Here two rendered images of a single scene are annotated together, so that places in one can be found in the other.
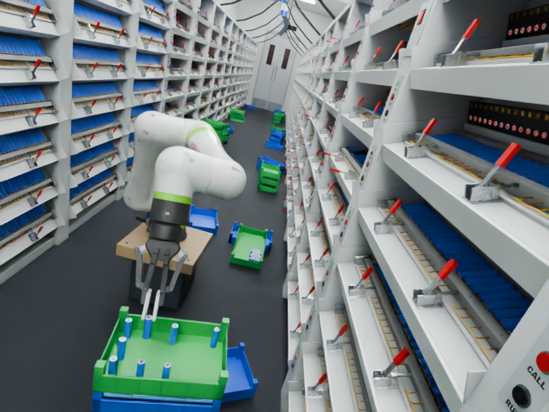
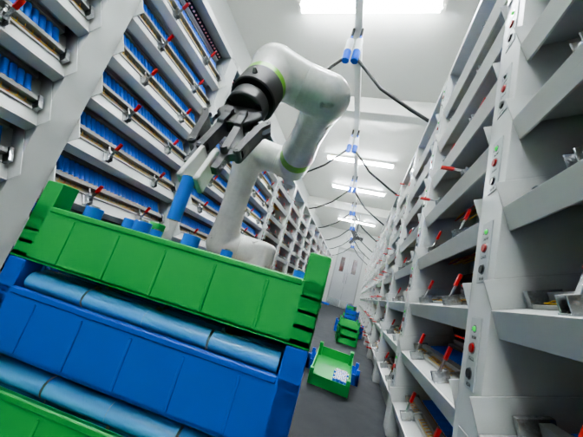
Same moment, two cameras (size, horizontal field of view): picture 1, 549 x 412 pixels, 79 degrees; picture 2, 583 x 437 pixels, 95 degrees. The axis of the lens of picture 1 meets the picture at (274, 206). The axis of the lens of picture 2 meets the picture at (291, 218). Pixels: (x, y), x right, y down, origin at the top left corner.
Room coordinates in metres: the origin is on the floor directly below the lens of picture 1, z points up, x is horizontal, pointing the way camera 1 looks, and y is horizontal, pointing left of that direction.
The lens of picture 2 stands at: (0.35, -0.04, 0.45)
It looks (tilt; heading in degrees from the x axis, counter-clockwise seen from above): 13 degrees up; 20
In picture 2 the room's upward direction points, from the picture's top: 16 degrees clockwise
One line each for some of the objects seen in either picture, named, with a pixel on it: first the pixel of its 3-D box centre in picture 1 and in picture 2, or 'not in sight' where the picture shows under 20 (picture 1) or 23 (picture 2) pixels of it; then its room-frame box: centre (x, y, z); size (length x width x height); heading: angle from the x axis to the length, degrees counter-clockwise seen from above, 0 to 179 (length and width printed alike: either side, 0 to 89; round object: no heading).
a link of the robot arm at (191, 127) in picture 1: (199, 139); (292, 162); (1.20, 0.33, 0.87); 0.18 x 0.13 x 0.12; 27
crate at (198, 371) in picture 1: (169, 350); (205, 264); (0.65, 0.17, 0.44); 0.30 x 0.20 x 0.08; 103
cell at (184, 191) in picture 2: (147, 326); (181, 198); (0.63, 0.22, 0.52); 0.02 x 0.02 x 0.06
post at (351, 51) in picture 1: (328, 136); (412, 255); (2.35, -0.24, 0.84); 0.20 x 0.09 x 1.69; 94
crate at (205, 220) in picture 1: (203, 219); not in sight; (2.21, 0.48, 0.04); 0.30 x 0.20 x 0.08; 17
